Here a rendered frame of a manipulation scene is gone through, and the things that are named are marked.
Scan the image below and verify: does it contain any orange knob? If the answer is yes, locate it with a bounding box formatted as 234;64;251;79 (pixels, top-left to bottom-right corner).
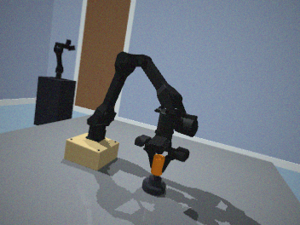
151;154;164;176

